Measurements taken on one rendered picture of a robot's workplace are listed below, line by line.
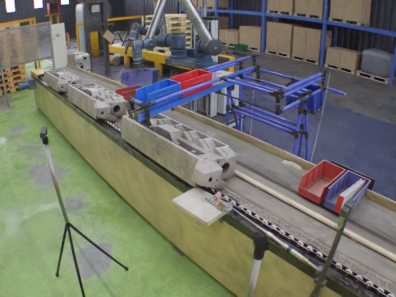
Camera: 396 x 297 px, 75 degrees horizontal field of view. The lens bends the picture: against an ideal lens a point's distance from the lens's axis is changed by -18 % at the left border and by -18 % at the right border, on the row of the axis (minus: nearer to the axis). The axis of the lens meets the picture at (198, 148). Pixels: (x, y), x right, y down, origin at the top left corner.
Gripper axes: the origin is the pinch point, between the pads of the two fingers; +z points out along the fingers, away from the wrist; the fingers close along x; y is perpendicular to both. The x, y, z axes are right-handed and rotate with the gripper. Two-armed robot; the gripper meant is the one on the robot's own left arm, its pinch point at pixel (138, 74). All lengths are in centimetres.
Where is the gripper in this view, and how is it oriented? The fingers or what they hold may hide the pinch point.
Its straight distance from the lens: 349.9
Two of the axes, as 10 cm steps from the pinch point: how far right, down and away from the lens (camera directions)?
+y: -7.6, 3.0, -5.8
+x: 6.5, 3.5, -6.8
